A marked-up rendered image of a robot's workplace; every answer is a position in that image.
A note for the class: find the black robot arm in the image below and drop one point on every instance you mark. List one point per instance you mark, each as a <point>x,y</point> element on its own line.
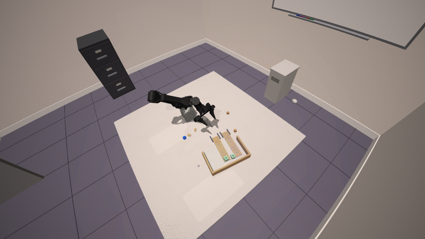
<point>184,102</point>

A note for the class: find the tan strip with blue speckles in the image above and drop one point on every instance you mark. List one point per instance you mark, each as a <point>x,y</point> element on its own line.
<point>226,135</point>

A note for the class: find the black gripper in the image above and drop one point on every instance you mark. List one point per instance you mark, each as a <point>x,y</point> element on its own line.
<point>199,119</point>

